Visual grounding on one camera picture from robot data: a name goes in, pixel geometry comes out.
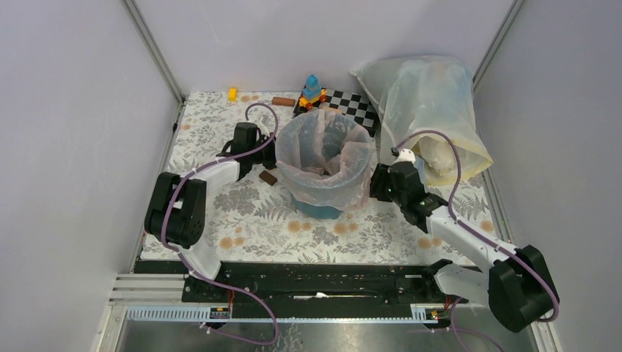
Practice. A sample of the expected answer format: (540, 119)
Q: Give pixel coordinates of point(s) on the dark brown wooden block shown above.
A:
(268, 178)

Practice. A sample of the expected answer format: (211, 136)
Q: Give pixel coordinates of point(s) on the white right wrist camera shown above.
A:
(403, 155)

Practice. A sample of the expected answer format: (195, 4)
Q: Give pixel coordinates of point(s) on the large translucent bag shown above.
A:
(426, 96)

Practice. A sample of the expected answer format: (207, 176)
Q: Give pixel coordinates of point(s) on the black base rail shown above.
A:
(308, 290)

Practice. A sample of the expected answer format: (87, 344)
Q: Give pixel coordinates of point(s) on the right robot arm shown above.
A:
(514, 283)

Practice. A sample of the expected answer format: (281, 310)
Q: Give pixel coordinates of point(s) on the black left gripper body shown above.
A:
(265, 155)

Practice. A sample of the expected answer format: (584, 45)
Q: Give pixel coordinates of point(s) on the teal plastic trash bin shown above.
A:
(318, 209)

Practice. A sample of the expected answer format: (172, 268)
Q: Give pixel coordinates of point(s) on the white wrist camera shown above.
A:
(403, 155)
(266, 127)

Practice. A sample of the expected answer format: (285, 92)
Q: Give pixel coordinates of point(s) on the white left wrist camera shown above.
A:
(266, 127)

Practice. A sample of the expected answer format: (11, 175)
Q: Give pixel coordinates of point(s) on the floral table mat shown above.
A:
(252, 221)

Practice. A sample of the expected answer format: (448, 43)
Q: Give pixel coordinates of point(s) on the yellow toy block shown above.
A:
(232, 94)

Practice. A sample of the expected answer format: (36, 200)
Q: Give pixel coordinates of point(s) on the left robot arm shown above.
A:
(177, 209)

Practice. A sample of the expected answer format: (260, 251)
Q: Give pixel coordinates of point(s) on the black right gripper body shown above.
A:
(382, 187)

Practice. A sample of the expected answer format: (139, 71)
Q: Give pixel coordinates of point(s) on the orange-brown wooden block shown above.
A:
(282, 101)

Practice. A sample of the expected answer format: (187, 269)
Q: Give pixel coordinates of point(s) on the pink plastic trash bag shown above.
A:
(325, 160)

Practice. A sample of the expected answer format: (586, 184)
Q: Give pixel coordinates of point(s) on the black checkered tray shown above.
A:
(353, 105)

